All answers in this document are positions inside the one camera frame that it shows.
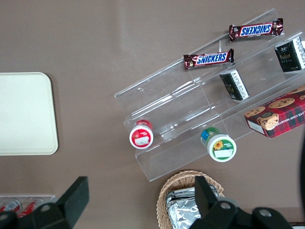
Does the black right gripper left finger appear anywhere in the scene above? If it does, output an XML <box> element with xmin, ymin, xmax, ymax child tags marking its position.
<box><xmin>0</xmin><ymin>176</ymin><xmax>90</xmax><ymax>229</ymax></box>

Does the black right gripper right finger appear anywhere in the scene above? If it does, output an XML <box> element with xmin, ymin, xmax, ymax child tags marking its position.
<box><xmin>190</xmin><ymin>176</ymin><xmax>294</xmax><ymax>229</ymax></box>

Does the light wicker basket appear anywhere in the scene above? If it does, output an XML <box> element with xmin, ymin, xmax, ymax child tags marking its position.
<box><xmin>156</xmin><ymin>169</ymin><xmax>225</xmax><ymax>229</ymax></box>

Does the cream plastic tray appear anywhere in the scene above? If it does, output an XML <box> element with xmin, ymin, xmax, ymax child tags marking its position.
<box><xmin>0</xmin><ymin>72</ymin><xmax>59</xmax><ymax>156</ymax></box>

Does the clear acrylic bottle rack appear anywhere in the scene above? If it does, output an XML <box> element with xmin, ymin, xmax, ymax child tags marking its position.
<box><xmin>0</xmin><ymin>194</ymin><xmax>56</xmax><ymax>217</ymax></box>

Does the silver foil pack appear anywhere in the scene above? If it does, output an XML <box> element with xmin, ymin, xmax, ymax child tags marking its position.
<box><xmin>165</xmin><ymin>187</ymin><xmax>221</xmax><ymax>206</ymax></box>
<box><xmin>168</xmin><ymin>200</ymin><xmax>203</xmax><ymax>229</ymax></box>

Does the green lid jar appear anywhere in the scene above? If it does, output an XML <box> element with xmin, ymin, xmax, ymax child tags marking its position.
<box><xmin>200</xmin><ymin>126</ymin><xmax>237</xmax><ymax>163</ymax></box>

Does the red lid jar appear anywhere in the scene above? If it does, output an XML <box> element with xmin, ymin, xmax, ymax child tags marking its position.
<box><xmin>129</xmin><ymin>119</ymin><xmax>154</xmax><ymax>150</ymax></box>

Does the clear acrylic stepped display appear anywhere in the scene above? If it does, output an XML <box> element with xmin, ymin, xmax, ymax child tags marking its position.
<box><xmin>113</xmin><ymin>8</ymin><xmax>305</xmax><ymax>182</ymax></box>

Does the red tartan cookie box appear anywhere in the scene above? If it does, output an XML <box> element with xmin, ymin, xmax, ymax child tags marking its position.
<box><xmin>244</xmin><ymin>84</ymin><xmax>305</xmax><ymax>139</ymax></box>

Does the black tea box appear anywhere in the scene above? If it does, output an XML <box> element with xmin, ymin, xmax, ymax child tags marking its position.
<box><xmin>219</xmin><ymin>68</ymin><xmax>251</xmax><ymax>103</ymax></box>
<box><xmin>274</xmin><ymin>36</ymin><xmax>305</xmax><ymax>73</ymax></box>

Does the brown Snickers bar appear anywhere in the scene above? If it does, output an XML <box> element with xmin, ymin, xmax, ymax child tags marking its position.
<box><xmin>183</xmin><ymin>48</ymin><xmax>235</xmax><ymax>70</ymax></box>
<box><xmin>228</xmin><ymin>18</ymin><xmax>285</xmax><ymax>43</ymax></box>

